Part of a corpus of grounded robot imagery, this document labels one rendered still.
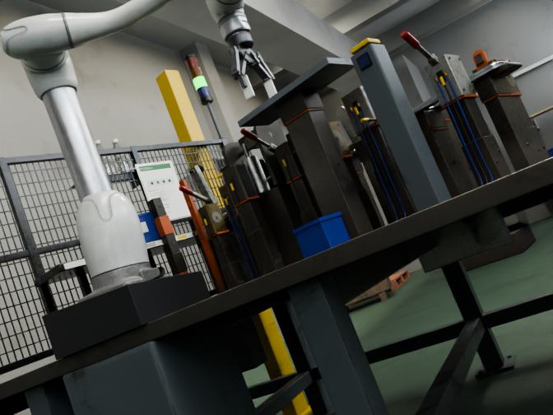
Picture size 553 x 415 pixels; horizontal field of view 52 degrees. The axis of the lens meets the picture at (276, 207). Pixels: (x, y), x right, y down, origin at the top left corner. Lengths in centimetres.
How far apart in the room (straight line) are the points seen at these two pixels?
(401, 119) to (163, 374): 82
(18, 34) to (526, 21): 1024
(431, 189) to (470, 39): 1004
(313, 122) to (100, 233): 63
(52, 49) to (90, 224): 54
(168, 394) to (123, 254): 37
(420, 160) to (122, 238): 76
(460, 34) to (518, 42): 102
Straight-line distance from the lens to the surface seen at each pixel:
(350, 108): 168
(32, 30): 175
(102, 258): 148
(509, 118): 167
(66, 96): 184
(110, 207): 150
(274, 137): 189
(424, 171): 141
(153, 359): 133
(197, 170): 222
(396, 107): 144
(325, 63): 151
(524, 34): 1132
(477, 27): 1143
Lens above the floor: 68
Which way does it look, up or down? 7 degrees up
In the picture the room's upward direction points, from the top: 22 degrees counter-clockwise
